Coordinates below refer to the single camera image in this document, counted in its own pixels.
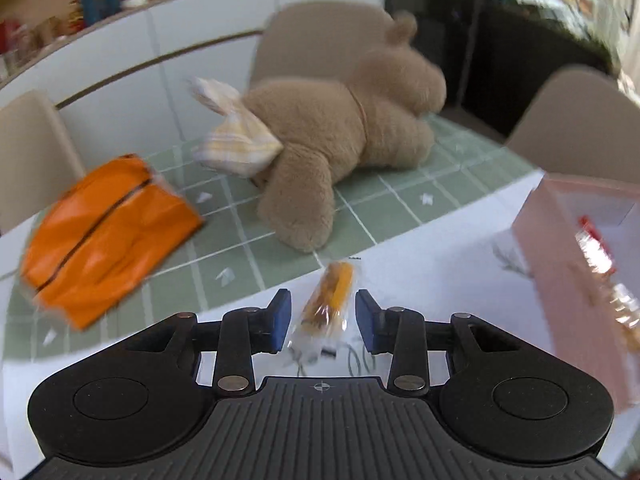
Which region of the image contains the orange pastry stick clear packet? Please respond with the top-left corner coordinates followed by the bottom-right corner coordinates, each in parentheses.
top-left (287, 257), bottom-right (362, 363)

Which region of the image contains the white sideboard cabinet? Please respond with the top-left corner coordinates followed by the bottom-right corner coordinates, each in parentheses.
top-left (0, 0), bottom-right (383, 161)

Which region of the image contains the red snack packet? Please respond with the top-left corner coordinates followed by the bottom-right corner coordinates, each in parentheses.
top-left (575, 216), bottom-right (618, 276)

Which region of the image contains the beige chair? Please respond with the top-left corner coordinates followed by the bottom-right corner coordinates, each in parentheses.
top-left (0, 90), bottom-right (86, 236)
top-left (505, 66), bottom-right (640, 186)
top-left (248, 0), bottom-right (396, 91)

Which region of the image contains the golden snack clear packet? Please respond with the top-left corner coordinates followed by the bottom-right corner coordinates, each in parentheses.
top-left (597, 275), bottom-right (640, 351)

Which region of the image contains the black cabinet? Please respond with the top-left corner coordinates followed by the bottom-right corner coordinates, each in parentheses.
top-left (385, 0), bottom-right (616, 136)

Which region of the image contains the orange tissue pack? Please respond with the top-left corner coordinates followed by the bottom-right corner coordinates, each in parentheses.
top-left (20, 155), bottom-right (206, 331)

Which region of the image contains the yellow striped cloth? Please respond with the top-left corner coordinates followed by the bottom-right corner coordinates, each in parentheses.
top-left (189, 77), bottom-right (285, 178)

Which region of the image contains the brown teddy bear plush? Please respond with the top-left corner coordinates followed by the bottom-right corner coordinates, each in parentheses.
top-left (240, 10), bottom-right (447, 253)

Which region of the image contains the green checked tablecloth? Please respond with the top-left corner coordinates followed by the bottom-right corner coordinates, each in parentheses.
top-left (0, 110), bottom-right (543, 361)

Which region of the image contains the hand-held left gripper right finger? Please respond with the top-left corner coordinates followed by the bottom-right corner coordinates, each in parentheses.
top-left (355, 289), bottom-right (526, 393)

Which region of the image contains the pink cardboard box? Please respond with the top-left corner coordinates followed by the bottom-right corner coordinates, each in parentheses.
top-left (511, 172), bottom-right (640, 413)

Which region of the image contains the white printed table cover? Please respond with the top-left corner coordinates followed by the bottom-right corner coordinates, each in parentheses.
top-left (0, 172), bottom-right (640, 480)

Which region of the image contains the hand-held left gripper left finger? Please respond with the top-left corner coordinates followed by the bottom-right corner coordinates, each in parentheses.
top-left (120, 289), bottom-right (292, 396)

